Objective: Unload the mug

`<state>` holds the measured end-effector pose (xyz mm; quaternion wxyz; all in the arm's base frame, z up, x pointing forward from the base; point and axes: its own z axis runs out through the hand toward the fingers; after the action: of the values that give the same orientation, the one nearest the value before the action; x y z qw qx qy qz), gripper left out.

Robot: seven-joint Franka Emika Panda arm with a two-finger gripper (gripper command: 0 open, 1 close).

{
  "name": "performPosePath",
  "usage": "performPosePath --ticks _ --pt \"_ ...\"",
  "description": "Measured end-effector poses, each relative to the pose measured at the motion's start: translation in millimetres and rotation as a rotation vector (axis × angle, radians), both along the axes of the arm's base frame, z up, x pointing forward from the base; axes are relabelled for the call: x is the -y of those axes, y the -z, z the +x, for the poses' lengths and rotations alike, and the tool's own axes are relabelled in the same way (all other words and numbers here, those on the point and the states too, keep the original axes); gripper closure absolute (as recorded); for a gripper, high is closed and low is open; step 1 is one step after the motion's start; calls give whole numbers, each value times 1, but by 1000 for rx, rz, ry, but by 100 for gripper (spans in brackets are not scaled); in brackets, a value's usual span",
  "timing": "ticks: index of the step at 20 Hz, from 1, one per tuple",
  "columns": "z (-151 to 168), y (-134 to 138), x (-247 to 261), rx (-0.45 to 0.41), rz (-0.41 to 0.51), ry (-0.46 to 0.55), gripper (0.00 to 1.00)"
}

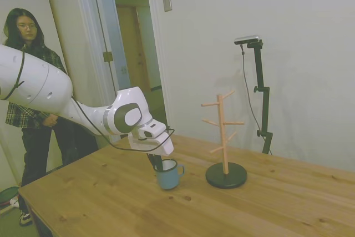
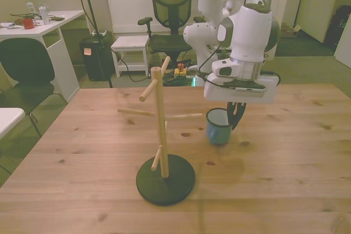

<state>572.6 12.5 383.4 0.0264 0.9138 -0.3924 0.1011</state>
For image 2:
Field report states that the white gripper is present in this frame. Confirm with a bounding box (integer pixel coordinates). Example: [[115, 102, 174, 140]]
[[203, 72, 278, 132]]

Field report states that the blue enamel mug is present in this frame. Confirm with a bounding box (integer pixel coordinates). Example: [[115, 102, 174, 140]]
[[205, 107, 234, 146]]

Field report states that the wooden mug tree black base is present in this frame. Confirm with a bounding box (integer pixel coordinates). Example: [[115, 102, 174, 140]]
[[117, 55, 203, 207]]

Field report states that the red mug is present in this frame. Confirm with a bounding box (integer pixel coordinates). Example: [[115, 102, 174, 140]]
[[21, 18, 37, 30]]

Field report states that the yellow emergency stop button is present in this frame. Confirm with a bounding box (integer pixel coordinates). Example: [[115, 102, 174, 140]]
[[173, 63, 189, 79]]

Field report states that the cardboard box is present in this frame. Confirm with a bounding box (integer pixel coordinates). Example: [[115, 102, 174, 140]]
[[280, 22, 303, 39]]

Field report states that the black mesh office chair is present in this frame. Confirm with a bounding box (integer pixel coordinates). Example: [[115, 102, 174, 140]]
[[137, 0, 205, 68]]

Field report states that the small white side table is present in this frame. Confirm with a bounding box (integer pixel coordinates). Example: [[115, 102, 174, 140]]
[[110, 35, 150, 78]]

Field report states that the black suitcase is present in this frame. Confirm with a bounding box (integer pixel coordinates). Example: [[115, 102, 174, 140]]
[[323, 4, 351, 49]]

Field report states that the black box with orange note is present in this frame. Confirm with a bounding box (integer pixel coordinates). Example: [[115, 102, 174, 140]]
[[79, 31, 115, 82]]

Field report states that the black tripod stand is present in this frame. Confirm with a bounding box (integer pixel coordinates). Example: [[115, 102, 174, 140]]
[[66, 0, 114, 89]]

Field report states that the white desk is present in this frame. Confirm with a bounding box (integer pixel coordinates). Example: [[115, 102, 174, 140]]
[[0, 10, 86, 101]]

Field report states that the clear plastic bottle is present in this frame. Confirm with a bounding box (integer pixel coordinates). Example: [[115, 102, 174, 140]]
[[38, 1, 52, 26]]

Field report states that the black plastic side chair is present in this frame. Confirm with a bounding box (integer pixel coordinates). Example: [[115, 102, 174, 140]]
[[0, 37, 69, 136]]

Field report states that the white round-cornered table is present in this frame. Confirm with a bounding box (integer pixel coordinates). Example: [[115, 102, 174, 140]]
[[0, 107, 26, 140]]

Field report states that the bottle with green label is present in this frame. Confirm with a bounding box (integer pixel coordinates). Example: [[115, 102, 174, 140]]
[[25, 0, 37, 14]]

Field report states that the black floor cable bundle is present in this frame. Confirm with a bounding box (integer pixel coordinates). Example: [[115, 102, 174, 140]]
[[161, 71, 193, 87]]

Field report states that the cable tangle on desk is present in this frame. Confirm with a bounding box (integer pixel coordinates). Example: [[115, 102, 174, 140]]
[[9, 11, 65, 23]]

